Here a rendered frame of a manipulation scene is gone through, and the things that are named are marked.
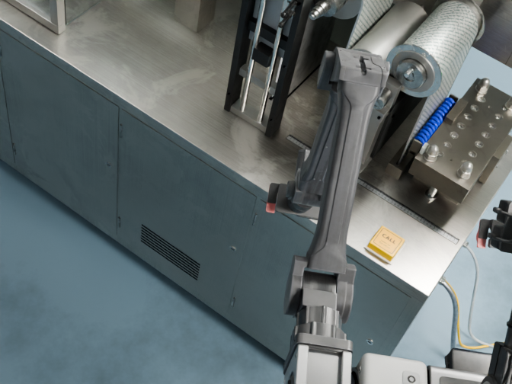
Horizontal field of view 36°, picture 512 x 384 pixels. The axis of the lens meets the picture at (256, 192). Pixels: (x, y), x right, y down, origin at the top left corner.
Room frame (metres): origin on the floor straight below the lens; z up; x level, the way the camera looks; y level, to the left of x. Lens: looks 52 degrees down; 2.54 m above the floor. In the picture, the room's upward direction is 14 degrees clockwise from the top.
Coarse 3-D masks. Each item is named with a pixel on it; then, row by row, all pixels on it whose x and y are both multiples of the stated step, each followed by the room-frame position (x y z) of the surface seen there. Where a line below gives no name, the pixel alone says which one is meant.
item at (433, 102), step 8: (464, 56) 1.66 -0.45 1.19; (456, 64) 1.60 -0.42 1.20; (456, 72) 1.66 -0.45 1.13; (448, 80) 1.59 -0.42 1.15; (440, 88) 1.55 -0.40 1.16; (448, 88) 1.65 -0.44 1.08; (432, 96) 1.49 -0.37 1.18; (440, 96) 1.59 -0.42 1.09; (424, 104) 1.46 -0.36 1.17; (432, 104) 1.54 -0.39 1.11; (424, 112) 1.48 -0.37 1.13; (432, 112) 1.58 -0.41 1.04; (424, 120) 1.53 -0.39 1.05; (416, 128) 1.47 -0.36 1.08
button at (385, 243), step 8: (376, 232) 1.23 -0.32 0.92; (384, 232) 1.23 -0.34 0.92; (392, 232) 1.24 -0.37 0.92; (376, 240) 1.20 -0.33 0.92; (384, 240) 1.21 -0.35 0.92; (392, 240) 1.22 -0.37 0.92; (400, 240) 1.22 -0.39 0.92; (376, 248) 1.18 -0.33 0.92; (384, 248) 1.18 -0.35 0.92; (392, 248) 1.19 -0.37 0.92; (384, 256) 1.17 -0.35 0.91; (392, 256) 1.17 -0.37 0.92
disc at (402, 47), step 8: (400, 48) 1.50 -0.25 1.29; (408, 48) 1.50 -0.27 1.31; (416, 48) 1.49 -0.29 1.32; (392, 56) 1.51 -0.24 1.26; (424, 56) 1.48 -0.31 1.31; (432, 56) 1.47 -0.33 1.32; (432, 64) 1.47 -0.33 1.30; (440, 72) 1.46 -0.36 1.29; (440, 80) 1.46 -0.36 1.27; (432, 88) 1.46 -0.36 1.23; (416, 96) 1.47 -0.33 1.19; (424, 96) 1.46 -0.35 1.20
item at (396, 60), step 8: (400, 56) 1.50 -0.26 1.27; (408, 56) 1.49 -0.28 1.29; (416, 56) 1.48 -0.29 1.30; (392, 64) 1.50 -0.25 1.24; (424, 64) 1.47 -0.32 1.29; (392, 72) 1.50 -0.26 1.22; (432, 72) 1.46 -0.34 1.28; (432, 80) 1.46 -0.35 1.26; (408, 88) 1.48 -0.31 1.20; (416, 88) 1.47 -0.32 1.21; (424, 88) 1.46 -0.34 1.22
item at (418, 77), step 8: (400, 64) 1.48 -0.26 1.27; (408, 64) 1.47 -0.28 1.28; (416, 64) 1.47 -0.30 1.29; (400, 72) 1.47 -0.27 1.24; (416, 72) 1.46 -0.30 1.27; (424, 72) 1.46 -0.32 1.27; (400, 80) 1.47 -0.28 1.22; (408, 80) 1.47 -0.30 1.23; (416, 80) 1.46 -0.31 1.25; (424, 80) 1.46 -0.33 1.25
